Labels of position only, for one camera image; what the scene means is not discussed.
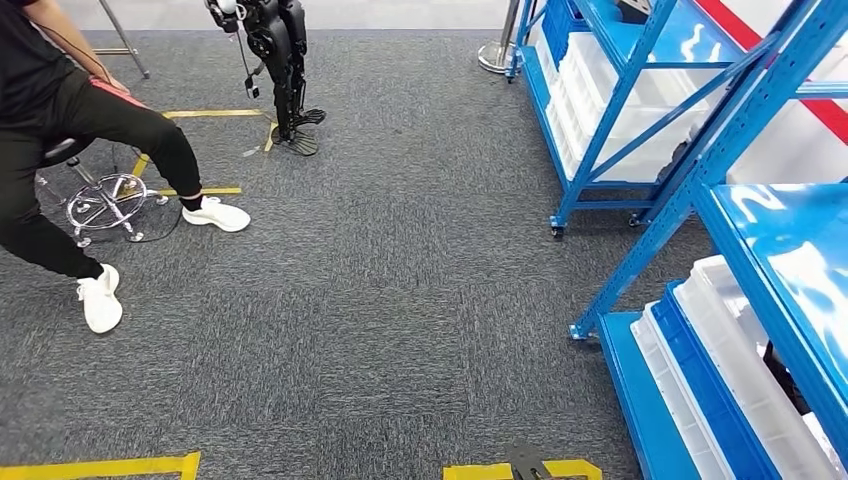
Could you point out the stainless steel table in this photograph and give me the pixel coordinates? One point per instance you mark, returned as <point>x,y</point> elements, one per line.
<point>126,40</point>

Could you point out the chrome stool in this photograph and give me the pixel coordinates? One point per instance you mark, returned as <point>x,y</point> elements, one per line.
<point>63,149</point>

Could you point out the red barrier belt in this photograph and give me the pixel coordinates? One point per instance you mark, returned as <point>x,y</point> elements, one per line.
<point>729,20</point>

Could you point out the black robot foot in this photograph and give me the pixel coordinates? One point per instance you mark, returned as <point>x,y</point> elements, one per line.
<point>528,464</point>

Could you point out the blue metal shelf rack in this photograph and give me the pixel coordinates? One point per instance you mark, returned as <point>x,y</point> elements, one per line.
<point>616,93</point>
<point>762,232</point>

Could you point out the person's hand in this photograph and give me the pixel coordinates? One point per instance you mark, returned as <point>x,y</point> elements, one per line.
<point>116,83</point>

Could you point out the black part in bin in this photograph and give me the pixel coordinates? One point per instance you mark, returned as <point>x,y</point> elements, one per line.
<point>785,378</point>

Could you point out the person's forearm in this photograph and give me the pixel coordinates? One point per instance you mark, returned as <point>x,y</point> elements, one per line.
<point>66,40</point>

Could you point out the yellow floor tape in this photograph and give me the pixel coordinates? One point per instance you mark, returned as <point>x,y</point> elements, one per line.
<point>212,113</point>
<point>99,469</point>
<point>477,472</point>

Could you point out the person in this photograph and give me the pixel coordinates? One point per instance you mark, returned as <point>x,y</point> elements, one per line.
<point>40,79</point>

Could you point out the translucent white storage bin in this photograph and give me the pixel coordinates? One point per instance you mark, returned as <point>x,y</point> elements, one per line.
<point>629,126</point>

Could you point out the black humanoid robot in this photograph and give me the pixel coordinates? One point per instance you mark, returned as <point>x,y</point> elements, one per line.
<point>278,40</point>

